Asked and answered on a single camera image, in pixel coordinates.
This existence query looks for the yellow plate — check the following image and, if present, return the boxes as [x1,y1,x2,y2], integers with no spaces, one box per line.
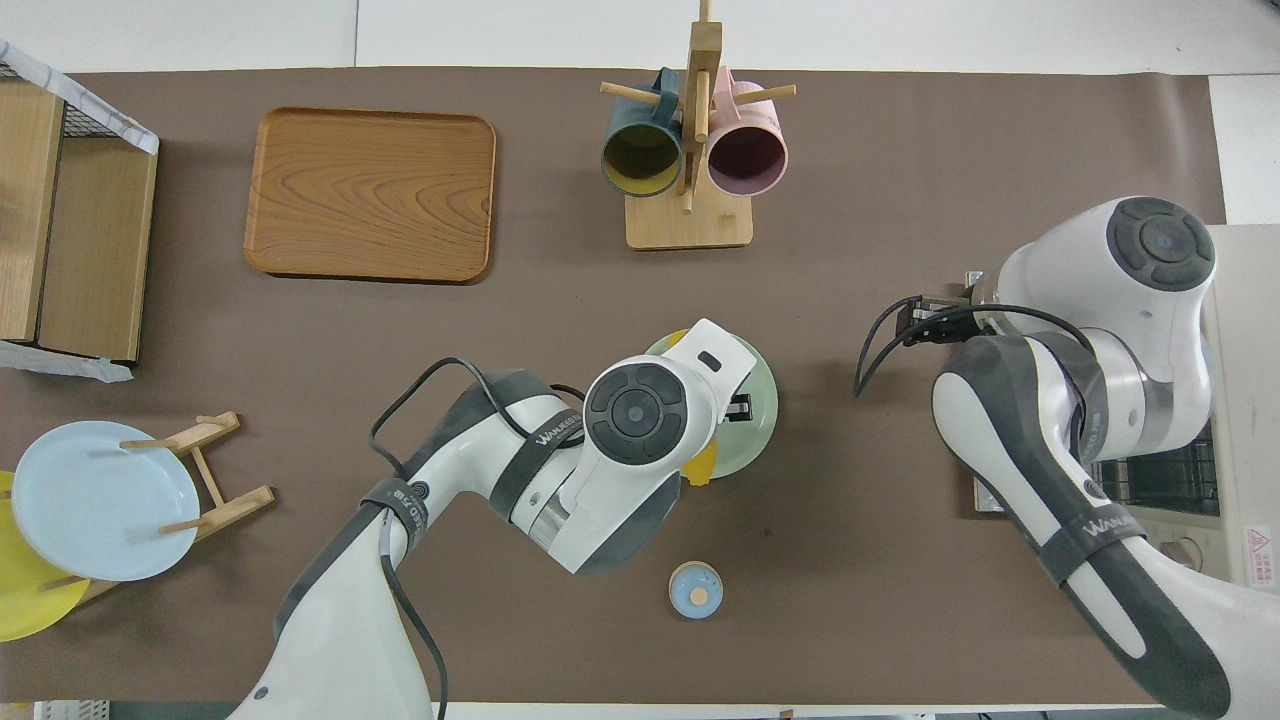
[0,470,91,643]

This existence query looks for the pink mug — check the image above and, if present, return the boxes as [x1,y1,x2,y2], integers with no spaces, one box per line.
[705,68,789,198]

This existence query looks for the black wire basket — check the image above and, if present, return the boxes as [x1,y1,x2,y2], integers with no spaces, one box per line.
[0,60,129,143]

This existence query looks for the light blue plate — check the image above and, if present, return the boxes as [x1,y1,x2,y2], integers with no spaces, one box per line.
[11,420,201,583]

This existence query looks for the wooden mug rack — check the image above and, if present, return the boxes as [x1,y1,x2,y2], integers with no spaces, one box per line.
[600,0,798,251]

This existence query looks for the light green plate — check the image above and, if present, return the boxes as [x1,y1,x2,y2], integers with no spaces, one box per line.
[645,330,779,481]

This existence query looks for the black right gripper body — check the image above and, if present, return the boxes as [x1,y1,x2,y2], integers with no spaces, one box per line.
[895,292,991,347]

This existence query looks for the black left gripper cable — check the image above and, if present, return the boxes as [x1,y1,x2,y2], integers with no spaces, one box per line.
[368,357,591,720]

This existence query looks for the dark blue mug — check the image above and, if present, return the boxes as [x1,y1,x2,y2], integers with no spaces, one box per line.
[600,68,686,199]

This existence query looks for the brown table mat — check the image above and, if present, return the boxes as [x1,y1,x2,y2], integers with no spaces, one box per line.
[0,67,1231,705]

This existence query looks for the wooden plate rack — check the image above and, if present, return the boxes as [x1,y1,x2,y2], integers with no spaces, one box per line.
[0,410,276,611]

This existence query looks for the white checked cloth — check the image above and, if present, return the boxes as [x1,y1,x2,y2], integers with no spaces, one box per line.
[0,38,161,384]

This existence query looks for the beige toaster oven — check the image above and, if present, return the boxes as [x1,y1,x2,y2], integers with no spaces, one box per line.
[965,224,1280,593]

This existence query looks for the brown wooden tray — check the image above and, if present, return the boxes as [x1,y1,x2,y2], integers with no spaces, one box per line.
[243,106,498,285]

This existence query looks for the yellow corn cob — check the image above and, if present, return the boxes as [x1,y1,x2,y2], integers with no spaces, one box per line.
[662,328,720,484]

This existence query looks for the small blue call bell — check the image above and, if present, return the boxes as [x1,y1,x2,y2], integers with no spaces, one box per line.
[668,560,725,620]

